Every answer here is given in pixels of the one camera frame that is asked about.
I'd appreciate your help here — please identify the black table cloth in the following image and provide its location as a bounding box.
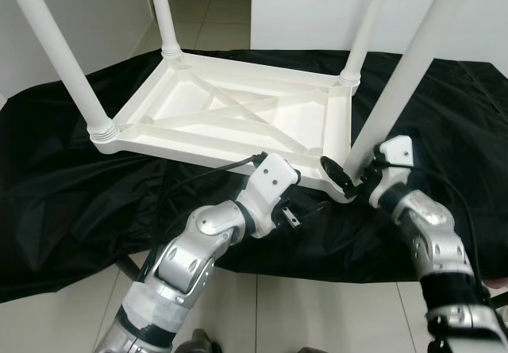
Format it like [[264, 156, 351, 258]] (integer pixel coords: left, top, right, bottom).
[[0, 48, 508, 302]]

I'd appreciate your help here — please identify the black metal stand leg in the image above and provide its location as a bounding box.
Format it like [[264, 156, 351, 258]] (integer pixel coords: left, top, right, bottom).
[[119, 258, 144, 282]]

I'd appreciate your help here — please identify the white plastic table top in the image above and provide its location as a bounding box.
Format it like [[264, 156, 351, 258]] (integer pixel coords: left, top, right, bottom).
[[91, 52, 356, 203]]

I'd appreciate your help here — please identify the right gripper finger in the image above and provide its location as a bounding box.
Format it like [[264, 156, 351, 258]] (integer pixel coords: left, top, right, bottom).
[[319, 156, 357, 198]]

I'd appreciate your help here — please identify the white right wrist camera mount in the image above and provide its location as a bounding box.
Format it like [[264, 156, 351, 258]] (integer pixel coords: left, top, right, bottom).
[[369, 135, 415, 209]]

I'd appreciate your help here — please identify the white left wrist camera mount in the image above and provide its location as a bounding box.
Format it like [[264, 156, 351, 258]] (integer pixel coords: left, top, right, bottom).
[[237, 152, 301, 239]]

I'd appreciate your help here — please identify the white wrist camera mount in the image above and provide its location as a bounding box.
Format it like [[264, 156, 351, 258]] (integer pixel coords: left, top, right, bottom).
[[237, 152, 301, 239], [369, 135, 415, 209]]

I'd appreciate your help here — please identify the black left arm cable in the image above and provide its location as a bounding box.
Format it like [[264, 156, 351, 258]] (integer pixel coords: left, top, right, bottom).
[[139, 152, 267, 278]]

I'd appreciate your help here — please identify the robot left leg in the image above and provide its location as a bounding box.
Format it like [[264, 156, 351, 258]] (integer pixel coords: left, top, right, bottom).
[[176, 329, 214, 353]]

